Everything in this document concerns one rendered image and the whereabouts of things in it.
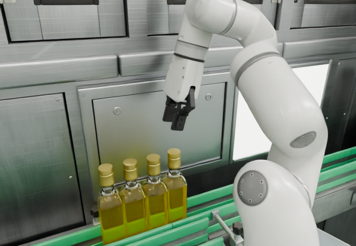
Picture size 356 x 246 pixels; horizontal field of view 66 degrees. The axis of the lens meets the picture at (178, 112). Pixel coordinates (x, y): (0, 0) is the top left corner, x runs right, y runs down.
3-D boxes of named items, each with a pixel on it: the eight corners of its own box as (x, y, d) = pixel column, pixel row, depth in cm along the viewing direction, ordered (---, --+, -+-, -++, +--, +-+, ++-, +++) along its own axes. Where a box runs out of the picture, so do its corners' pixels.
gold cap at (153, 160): (158, 166, 71) (157, 151, 70) (162, 174, 68) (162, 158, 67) (144, 169, 70) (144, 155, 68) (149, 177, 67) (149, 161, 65)
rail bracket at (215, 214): (217, 230, 81) (219, 196, 77) (254, 279, 67) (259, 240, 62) (208, 234, 80) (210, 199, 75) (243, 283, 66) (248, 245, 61)
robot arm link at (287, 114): (188, 104, 44) (224, 133, 56) (242, 239, 32) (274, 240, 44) (279, 45, 40) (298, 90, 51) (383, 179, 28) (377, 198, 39)
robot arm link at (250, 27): (227, 90, 45) (187, 16, 56) (278, 98, 51) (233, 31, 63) (259, 50, 39) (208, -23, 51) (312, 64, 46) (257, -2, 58)
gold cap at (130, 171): (135, 171, 69) (134, 156, 68) (140, 178, 66) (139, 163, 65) (122, 174, 68) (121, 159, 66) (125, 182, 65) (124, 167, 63)
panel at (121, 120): (310, 138, 116) (326, 58, 103) (316, 141, 113) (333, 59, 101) (91, 195, 82) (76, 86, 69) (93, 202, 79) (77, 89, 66)
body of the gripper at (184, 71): (167, 45, 65) (157, 90, 68) (186, 52, 56) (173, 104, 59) (194, 52, 68) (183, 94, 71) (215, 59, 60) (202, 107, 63)
